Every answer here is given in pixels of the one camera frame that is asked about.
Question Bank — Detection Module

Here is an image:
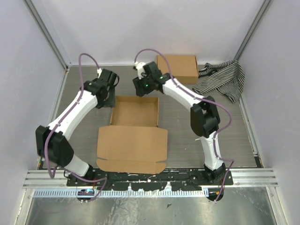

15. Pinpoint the striped black white cloth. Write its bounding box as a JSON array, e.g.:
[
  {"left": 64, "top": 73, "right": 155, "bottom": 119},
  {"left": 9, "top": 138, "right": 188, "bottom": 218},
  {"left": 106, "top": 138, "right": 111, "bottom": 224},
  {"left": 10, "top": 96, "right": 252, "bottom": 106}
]
[{"left": 192, "top": 60, "right": 245, "bottom": 104}]

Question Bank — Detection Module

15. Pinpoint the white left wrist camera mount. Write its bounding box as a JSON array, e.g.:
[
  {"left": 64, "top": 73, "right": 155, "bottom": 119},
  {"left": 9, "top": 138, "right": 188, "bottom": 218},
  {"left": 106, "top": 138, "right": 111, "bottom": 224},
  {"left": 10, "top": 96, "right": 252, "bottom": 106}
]
[{"left": 97, "top": 68, "right": 103, "bottom": 77}]

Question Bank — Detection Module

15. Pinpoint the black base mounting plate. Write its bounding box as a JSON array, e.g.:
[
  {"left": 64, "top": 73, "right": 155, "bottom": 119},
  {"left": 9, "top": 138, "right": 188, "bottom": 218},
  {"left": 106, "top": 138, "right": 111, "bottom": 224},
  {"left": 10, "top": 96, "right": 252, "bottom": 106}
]
[{"left": 66, "top": 167, "right": 234, "bottom": 192}]

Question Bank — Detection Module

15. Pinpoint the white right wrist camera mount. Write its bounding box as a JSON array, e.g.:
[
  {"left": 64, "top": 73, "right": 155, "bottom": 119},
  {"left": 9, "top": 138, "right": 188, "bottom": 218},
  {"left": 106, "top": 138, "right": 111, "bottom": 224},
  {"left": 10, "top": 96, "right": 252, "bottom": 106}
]
[{"left": 134, "top": 61, "right": 146, "bottom": 80}]

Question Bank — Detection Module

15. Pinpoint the folded brown cardboard box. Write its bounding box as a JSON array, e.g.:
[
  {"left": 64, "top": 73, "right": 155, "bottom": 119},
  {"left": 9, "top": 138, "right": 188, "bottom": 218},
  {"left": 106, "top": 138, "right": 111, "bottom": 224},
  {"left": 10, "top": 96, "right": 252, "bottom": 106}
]
[{"left": 165, "top": 55, "right": 198, "bottom": 84}]

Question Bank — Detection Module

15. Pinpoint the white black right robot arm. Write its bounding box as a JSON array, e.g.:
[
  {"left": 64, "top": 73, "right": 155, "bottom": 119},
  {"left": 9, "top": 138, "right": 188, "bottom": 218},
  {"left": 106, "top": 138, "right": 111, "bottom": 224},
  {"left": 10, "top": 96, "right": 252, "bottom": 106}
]
[{"left": 133, "top": 62, "right": 226, "bottom": 185}]

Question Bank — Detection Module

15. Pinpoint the left aluminium corner post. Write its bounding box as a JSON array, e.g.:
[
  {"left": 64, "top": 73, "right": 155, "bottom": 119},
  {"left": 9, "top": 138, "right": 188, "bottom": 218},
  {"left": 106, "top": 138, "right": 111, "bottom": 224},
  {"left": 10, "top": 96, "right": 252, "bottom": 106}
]
[{"left": 23, "top": 0, "right": 69, "bottom": 70}]

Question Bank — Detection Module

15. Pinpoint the brown cardboard box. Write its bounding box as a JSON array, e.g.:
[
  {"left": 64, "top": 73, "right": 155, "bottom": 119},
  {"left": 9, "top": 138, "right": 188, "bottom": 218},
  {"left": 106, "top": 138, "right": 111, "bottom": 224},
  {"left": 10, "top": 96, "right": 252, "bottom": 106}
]
[
  {"left": 165, "top": 55, "right": 198, "bottom": 84},
  {"left": 96, "top": 96, "right": 168, "bottom": 174}
]

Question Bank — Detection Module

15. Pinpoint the aluminium corner post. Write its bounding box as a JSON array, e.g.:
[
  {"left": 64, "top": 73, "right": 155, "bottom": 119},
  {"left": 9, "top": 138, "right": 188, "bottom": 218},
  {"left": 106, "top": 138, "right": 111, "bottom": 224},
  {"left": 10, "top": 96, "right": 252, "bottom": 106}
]
[
  {"left": 234, "top": 0, "right": 273, "bottom": 61},
  {"left": 23, "top": 0, "right": 69, "bottom": 70}
]

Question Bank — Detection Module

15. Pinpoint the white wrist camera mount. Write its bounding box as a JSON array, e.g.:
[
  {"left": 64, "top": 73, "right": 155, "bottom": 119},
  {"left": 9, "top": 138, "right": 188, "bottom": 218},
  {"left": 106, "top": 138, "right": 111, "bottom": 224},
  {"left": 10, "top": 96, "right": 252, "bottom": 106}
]
[
  {"left": 97, "top": 68, "right": 103, "bottom": 77},
  {"left": 134, "top": 61, "right": 146, "bottom": 80}
]

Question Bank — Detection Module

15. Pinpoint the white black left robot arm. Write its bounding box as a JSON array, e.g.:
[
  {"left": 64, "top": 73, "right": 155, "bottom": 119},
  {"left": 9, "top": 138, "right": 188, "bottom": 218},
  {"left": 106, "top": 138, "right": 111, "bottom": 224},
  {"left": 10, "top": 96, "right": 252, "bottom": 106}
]
[{"left": 35, "top": 68, "right": 120, "bottom": 186}]

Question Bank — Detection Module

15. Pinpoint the aluminium front frame rail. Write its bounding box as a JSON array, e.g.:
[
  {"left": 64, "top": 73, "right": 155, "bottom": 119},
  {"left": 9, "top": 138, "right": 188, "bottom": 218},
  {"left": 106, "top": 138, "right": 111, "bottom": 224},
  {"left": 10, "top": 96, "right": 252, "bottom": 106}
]
[{"left": 23, "top": 168, "right": 278, "bottom": 190}]

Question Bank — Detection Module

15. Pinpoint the slotted grey cable duct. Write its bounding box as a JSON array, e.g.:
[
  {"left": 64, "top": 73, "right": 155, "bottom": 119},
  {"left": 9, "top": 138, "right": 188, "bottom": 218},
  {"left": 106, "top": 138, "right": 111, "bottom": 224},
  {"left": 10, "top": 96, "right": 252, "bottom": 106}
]
[{"left": 33, "top": 187, "right": 209, "bottom": 198}]

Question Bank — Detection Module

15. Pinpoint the right aluminium corner post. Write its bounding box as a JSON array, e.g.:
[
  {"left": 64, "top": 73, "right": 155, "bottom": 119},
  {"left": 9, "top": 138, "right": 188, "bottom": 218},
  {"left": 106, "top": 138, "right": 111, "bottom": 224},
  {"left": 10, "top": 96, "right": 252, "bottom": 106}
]
[{"left": 234, "top": 0, "right": 273, "bottom": 61}]

